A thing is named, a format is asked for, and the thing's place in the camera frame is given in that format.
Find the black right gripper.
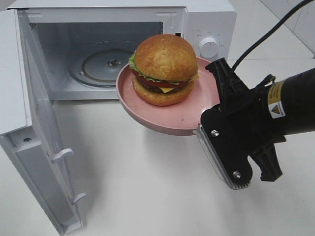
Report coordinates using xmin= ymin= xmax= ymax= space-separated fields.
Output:
xmin=205 ymin=58 xmax=315 ymax=182

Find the pink round plate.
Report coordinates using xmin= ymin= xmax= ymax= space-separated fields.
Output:
xmin=116 ymin=58 xmax=220 ymax=136

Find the burger with sesame-free bun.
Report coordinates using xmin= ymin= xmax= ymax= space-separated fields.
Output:
xmin=128 ymin=34 xmax=198 ymax=106

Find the white microwave door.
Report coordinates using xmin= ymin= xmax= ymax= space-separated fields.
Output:
xmin=0 ymin=9 xmax=85 ymax=236

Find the upper white microwave knob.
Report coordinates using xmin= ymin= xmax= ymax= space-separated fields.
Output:
xmin=198 ymin=36 xmax=219 ymax=59

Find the glass microwave turntable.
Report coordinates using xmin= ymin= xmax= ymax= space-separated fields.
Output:
xmin=67 ymin=40 xmax=136 ymax=88

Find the white microwave oven body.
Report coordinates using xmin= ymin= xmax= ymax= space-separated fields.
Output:
xmin=6 ymin=0 xmax=237 ymax=100

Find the right wrist camera unit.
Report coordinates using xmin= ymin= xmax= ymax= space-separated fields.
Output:
xmin=194 ymin=108 xmax=252 ymax=190

